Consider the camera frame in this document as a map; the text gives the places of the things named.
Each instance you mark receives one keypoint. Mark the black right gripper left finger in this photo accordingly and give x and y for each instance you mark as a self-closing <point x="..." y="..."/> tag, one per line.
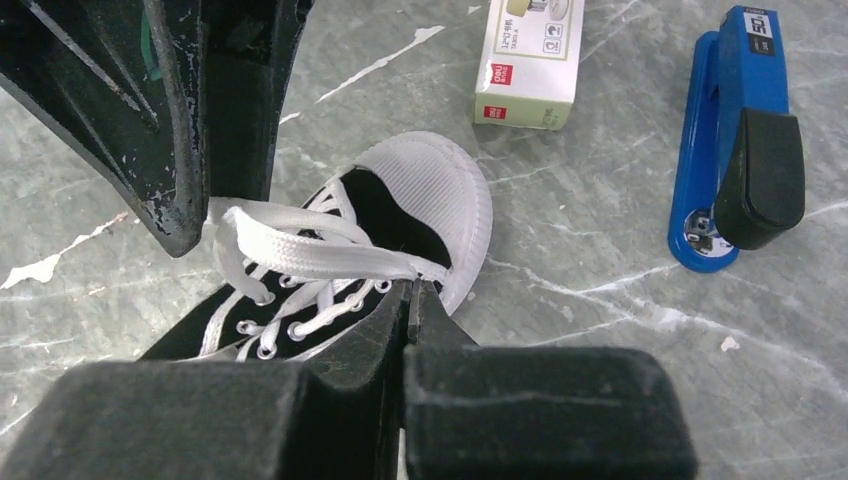
<point x="335" y="416"/>

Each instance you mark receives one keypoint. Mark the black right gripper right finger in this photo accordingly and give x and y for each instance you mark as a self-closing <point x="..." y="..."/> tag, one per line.
<point x="474" y="412"/>

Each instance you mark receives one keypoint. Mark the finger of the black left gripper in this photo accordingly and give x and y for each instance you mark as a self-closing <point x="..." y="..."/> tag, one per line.
<point x="121" y="83"/>
<point x="247" y="50"/>

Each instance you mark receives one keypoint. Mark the white shoelace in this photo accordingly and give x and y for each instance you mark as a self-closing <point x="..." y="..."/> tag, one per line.
<point x="302" y="277"/>

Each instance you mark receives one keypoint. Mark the black white canvas sneaker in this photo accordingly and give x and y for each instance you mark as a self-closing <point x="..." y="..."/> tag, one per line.
<point x="417" y="192"/>

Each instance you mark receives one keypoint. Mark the white staples box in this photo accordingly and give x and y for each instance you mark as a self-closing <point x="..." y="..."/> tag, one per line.
<point x="529" y="64"/>

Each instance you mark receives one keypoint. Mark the blue black stapler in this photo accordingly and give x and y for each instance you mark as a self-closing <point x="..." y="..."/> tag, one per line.
<point x="740" y="180"/>

